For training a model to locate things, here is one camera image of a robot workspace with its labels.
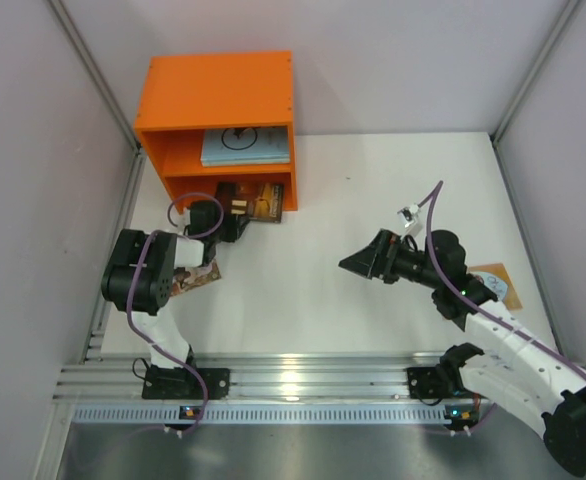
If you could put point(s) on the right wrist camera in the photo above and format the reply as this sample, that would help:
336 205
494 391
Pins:
410 218

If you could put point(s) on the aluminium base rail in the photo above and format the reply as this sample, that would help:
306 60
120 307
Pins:
303 378

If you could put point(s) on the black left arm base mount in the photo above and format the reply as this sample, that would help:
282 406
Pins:
179 384

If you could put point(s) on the right aluminium corner post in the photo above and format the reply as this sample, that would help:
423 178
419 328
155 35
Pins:
560 26

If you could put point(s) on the left aluminium corner post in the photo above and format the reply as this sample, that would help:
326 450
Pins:
70 30

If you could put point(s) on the aluminium corner post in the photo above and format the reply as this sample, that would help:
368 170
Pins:
70 30
560 26

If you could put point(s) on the pink illustrated fairy-tale book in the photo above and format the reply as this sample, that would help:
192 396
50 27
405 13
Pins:
188 278

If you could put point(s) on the slotted grey cable duct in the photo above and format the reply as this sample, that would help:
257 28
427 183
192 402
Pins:
274 414

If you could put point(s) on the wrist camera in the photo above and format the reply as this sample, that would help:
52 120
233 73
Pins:
410 218
184 219

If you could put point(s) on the orange illustrated book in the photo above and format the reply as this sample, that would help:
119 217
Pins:
497 279

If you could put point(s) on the light blue cat book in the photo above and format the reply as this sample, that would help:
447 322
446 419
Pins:
238 146

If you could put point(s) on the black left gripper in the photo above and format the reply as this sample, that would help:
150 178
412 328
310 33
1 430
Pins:
228 226

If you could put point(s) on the dark brown sunset book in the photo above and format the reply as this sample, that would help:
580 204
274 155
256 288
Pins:
260 201

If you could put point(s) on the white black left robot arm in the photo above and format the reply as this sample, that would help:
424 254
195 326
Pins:
145 270

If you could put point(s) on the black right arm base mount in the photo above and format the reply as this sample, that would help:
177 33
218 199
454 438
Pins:
433 384

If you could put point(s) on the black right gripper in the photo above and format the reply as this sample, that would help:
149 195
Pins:
383 257

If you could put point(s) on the orange two-shelf cabinet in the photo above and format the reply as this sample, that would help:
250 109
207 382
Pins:
186 95

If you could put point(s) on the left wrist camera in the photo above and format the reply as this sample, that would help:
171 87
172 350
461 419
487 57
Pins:
184 219

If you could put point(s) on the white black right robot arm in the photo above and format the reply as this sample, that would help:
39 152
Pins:
498 360

